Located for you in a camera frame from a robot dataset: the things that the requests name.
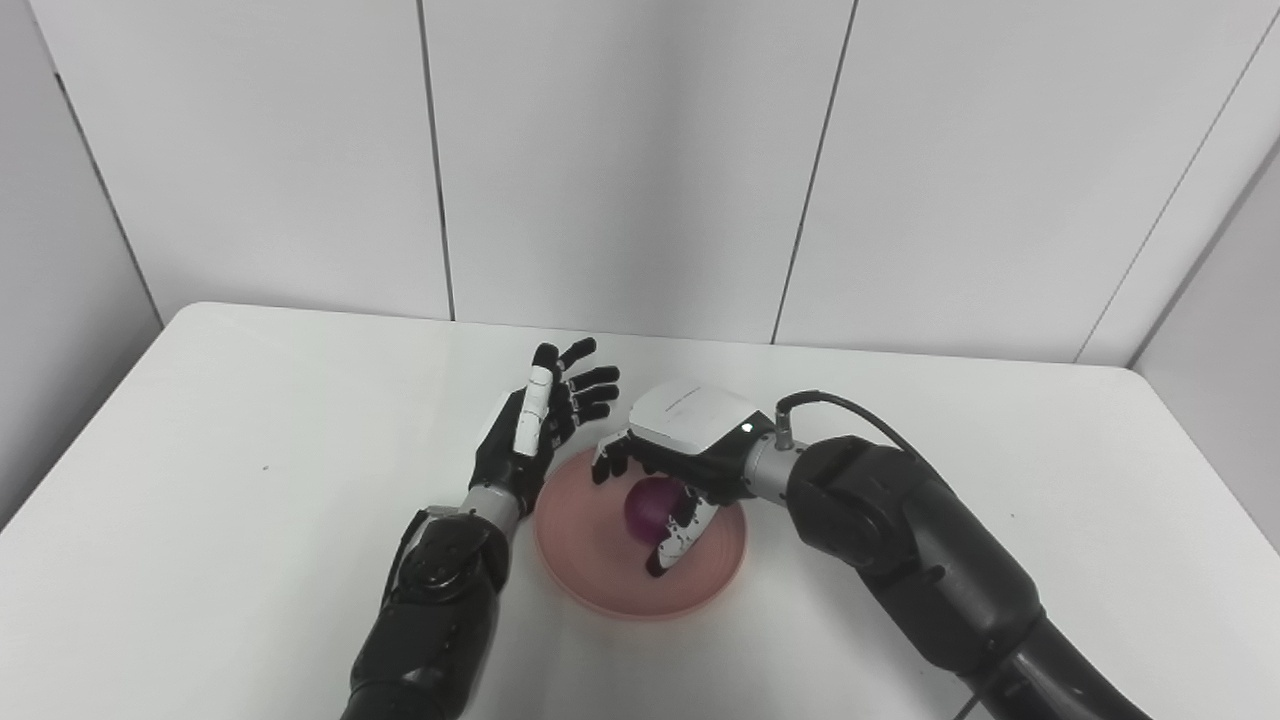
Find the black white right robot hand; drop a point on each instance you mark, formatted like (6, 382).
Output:
(690, 420)

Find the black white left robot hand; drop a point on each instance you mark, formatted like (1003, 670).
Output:
(505, 465)

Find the purple red onion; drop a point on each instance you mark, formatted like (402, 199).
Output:
(650, 508)

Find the pink round plate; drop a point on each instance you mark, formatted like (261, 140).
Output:
(600, 560)

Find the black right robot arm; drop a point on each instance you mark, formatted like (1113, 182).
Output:
(920, 550)

